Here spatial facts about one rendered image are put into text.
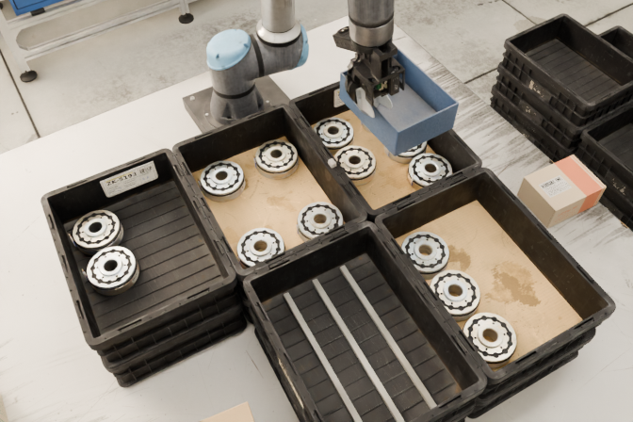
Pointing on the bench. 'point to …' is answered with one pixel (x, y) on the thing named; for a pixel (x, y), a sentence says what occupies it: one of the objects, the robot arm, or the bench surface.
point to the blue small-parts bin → (408, 110)
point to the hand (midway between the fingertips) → (367, 106)
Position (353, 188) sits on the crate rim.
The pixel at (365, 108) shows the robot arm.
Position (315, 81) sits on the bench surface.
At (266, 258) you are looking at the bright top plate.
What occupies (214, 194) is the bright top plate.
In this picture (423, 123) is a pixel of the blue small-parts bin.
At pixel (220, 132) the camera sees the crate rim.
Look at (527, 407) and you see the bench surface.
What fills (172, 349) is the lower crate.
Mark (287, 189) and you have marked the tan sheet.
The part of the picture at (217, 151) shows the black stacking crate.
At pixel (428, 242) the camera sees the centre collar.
